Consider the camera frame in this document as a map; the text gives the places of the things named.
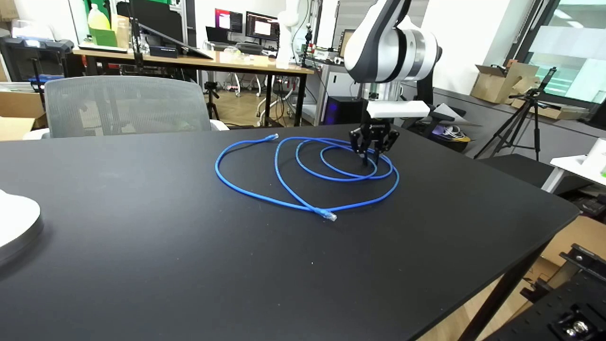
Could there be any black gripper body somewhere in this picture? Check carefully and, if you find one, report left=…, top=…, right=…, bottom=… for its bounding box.
left=348, top=119, right=401, bottom=157

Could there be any blue ethernet cable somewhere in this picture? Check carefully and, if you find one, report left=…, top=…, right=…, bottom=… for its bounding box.
left=212, top=132, right=403, bottom=223

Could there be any white metal cabinet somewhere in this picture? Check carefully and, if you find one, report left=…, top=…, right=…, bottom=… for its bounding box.
left=312, top=59, right=367, bottom=125

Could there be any black box with colourful print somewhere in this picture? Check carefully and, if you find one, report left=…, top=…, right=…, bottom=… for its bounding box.
left=428, top=121, right=472, bottom=153

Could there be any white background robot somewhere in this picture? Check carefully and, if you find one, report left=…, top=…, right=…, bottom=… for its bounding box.
left=276, top=0, right=305, bottom=68

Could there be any large open cardboard box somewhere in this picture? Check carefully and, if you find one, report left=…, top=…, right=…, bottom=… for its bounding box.
left=470, top=61, right=542, bottom=106

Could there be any monitor with white window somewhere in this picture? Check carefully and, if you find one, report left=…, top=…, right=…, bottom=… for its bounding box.
left=244, top=9, right=280, bottom=43

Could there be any large black tripod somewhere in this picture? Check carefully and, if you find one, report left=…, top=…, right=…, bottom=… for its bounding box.
left=472, top=64, right=561, bottom=163

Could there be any small black tripod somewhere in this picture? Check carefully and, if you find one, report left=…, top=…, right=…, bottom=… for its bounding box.
left=203, top=79, right=223, bottom=121

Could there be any low flat cardboard box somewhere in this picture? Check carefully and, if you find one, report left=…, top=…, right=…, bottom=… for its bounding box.
left=507, top=97, right=564, bottom=121

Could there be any black table leg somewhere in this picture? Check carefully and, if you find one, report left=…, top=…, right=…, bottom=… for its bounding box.
left=456, top=252, right=545, bottom=341

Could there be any monitor with pink screen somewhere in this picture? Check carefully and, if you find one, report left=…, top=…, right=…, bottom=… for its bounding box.
left=212, top=6, right=244, bottom=34

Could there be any long wooden desk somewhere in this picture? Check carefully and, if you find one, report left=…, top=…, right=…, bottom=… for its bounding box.
left=72, top=45, right=316, bottom=129

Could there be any white side table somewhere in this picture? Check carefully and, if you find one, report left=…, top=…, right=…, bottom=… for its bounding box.
left=540, top=138, right=606, bottom=195

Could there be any grey mesh office chair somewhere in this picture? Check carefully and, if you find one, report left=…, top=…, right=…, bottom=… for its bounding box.
left=42, top=74, right=231, bottom=140

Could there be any black boom stand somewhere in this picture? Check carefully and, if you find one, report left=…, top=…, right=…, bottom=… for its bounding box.
left=115, top=0, right=210, bottom=59

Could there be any brown cardboard box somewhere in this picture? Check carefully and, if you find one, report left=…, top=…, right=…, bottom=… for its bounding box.
left=0, top=91, right=47, bottom=142

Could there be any black equipment case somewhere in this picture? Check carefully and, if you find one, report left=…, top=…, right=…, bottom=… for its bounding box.
left=0, top=36, right=76, bottom=83

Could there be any white plate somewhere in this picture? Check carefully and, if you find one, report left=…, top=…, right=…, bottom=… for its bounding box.
left=0, top=187, right=45, bottom=267

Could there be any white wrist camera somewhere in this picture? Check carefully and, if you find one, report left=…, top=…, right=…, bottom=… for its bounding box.
left=365, top=98, right=434, bottom=121

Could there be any black metal equipment frame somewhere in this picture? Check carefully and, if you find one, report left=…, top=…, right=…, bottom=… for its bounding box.
left=485, top=242, right=606, bottom=341

